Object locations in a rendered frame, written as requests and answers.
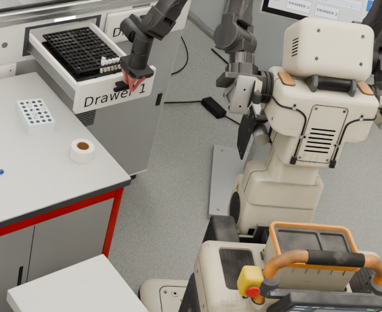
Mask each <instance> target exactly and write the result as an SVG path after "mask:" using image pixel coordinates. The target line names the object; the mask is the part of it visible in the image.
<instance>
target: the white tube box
mask: <svg viewBox="0 0 382 312"><path fill-rule="evenodd" d="M29 102H30V103H32V107H31V108H29V107H28V103H29ZM42 105H45V103H44V101H43V99H42V98H38V99H31V100H21V101H16V106H15V111H16V113H17V115H18V117H19V119H20V121H21V123H22V125H23V126H24V128H25V130H26V132H27V134H28V135H32V134H41V133H46V132H54V127H55V121H54V119H53V117H52V115H51V113H50V112H49V110H48V108H47V106H46V109H45V110H42V109H41V107H42ZM32 110H36V114H38V119H34V115H32Z"/></svg>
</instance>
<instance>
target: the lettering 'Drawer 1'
mask: <svg viewBox="0 0 382 312"><path fill-rule="evenodd" d="M142 85H143V88H142V92H139V93H143V92H145V91H143V89H144V85H145V84H142ZM142 85H141V86H142ZM125 91H126V93H123V92H125ZM123 92H122V93H121V97H122V98H124V97H123V96H122V95H124V94H127V93H128V91H127V90H124V91H123ZM119 93H120V92H118V95H119ZM118 95H117V96H116V93H114V95H113V97H114V96H115V100H116V99H117V98H118ZM105 96H106V98H103V99H106V100H105V101H104V102H107V98H108V96H107V95H104V96H103V97H105ZM110 97H111V101H112V100H113V98H112V96H111V94H110ZM125 97H127V96H125ZM88 98H91V99H92V102H91V104H92V103H93V97H87V98H85V105H84V107H87V106H90V105H91V104H90V105H87V106H86V103H87V99H88ZM103 99H102V100H103ZM102 100H101V103H104V102H103V101H102Z"/></svg>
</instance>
